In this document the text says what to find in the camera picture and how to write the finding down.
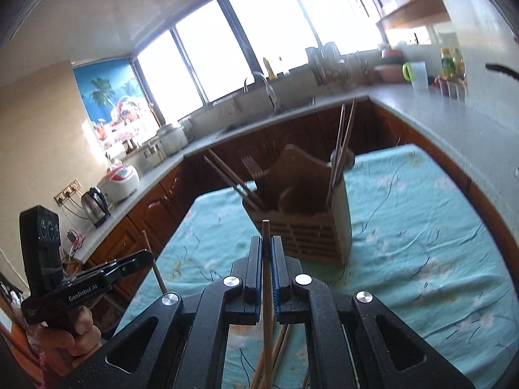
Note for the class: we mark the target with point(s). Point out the metal spoon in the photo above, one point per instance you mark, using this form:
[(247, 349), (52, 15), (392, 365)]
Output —
[(349, 162)]

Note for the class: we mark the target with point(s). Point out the kitchen sink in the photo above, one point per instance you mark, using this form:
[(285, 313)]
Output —
[(296, 107)]

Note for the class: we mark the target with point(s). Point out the palm tree wall poster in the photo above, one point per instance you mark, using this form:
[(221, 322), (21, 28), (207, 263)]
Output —
[(105, 89)]

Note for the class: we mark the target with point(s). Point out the white electric cooking pot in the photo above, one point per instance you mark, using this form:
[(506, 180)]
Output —
[(172, 140)]

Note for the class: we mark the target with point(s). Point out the silver metal chopstick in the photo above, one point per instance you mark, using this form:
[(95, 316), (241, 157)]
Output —
[(338, 142), (348, 133)]

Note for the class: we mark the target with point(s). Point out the metal dish rack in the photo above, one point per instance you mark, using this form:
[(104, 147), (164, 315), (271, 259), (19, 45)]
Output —
[(332, 67)]

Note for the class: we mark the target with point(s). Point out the grey kitchen countertop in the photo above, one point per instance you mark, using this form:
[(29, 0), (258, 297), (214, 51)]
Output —
[(446, 121)]

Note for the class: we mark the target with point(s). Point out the patterned bamboo chopstick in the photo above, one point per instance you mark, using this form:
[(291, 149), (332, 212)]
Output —
[(231, 172), (227, 180)]

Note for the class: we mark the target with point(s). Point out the small clear bottle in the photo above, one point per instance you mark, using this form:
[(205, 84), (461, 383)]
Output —
[(284, 69)]

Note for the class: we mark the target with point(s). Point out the wall power outlet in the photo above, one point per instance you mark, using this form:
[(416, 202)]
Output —
[(67, 191)]

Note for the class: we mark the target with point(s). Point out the plain wooden chopstick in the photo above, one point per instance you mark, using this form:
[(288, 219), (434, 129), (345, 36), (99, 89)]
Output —
[(266, 352), (156, 269), (256, 377), (282, 352)]

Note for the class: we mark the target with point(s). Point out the wooden utensil holder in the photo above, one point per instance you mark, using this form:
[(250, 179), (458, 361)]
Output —
[(308, 231)]

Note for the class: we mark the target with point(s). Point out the large kitchen window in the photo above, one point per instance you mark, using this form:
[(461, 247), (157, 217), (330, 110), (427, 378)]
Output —
[(259, 20)]

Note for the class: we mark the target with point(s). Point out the curved metal faucet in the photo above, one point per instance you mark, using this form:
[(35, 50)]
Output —
[(271, 93)]

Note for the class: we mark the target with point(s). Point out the pink and white rice cooker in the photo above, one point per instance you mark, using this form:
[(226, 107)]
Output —
[(121, 182)]

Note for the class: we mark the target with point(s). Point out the teal floral tablecloth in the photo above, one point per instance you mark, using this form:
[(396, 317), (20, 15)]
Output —
[(405, 251)]

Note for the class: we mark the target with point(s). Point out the yellow oil bottle green label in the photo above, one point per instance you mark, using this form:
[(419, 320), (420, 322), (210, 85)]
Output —
[(447, 65)]

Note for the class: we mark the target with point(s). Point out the person's left hand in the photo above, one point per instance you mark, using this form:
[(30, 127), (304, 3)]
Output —
[(65, 344)]

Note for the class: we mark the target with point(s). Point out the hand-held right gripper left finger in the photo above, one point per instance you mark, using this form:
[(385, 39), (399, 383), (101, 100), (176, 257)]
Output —
[(256, 279)]

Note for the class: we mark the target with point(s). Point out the steel electric kettle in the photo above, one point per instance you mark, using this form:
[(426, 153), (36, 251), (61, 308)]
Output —
[(94, 206)]

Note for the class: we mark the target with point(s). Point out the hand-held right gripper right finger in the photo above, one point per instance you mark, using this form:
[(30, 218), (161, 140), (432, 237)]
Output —
[(278, 279)]

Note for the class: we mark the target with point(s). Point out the yellow dish soap bottle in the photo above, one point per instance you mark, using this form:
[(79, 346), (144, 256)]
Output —
[(270, 71)]

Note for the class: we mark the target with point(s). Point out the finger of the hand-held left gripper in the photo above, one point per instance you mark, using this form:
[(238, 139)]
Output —
[(131, 264)]

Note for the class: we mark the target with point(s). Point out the pink pot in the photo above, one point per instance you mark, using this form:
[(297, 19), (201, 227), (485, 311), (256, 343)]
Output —
[(391, 69)]

